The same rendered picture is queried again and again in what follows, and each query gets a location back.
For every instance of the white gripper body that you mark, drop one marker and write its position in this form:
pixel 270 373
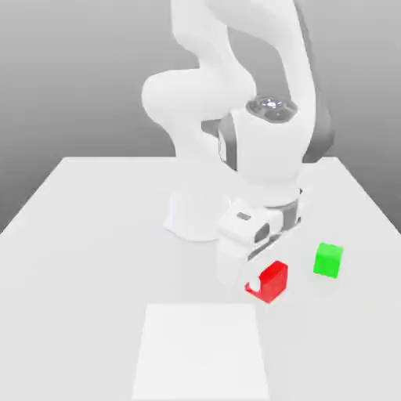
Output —
pixel 230 263

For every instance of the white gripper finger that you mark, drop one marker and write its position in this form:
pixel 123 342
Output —
pixel 254 283

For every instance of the small green cube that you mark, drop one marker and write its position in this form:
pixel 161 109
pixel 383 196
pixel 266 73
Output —
pixel 327 260

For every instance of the small red cube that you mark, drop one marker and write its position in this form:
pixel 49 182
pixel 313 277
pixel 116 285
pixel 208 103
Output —
pixel 274 282

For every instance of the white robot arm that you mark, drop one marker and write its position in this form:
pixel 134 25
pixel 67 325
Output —
pixel 269 147

